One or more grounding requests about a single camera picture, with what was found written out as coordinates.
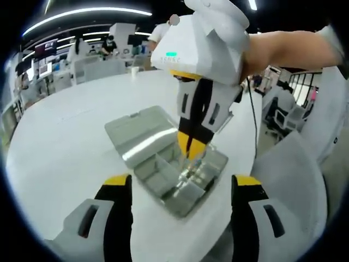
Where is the white mesh office chair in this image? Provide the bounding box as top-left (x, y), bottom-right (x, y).
top-left (250, 130), bottom-right (328, 246)

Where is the white tall chair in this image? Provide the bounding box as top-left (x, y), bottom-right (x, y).
top-left (73, 58), bottom-right (95, 84)

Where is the wall display screen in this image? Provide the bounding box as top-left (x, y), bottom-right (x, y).
top-left (34, 39), bottom-right (58, 57)

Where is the clear plastic guide fixture box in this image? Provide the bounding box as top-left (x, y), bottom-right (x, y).
top-left (105, 105), bottom-right (229, 219)

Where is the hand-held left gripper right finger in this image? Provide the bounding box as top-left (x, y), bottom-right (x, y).
top-left (230, 174), bottom-right (297, 262)

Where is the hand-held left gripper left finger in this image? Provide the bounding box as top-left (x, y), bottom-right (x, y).
top-left (43, 174), bottom-right (134, 262)

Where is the grey swivel office chair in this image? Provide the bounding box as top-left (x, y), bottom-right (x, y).
top-left (266, 97), bottom-right (309, 137)

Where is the white low shelf unit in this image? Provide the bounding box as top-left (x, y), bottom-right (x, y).
top-left (1, 95), bottom-right (25, 132)

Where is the person's grey shirt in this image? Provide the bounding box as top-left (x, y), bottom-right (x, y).
top-left (299, 24), bottom-right (349, 164)

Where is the white low chair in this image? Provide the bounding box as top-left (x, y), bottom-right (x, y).
top-left (84, 59), bottom-right (128, 82)

